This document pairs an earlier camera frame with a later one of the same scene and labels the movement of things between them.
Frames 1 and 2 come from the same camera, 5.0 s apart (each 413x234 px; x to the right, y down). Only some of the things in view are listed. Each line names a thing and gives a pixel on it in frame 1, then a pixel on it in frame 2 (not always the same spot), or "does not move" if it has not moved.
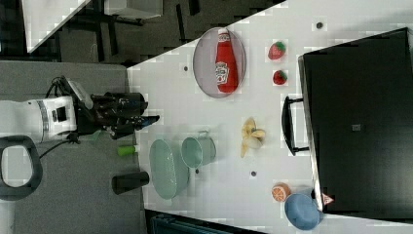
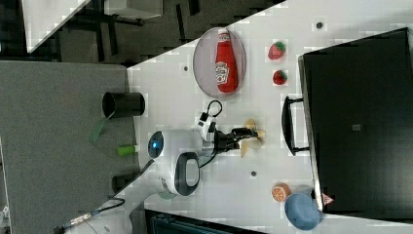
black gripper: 114,112 to 224,142
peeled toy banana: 251,137 does not move
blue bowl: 302,212 does not move
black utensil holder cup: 128,104 does not move
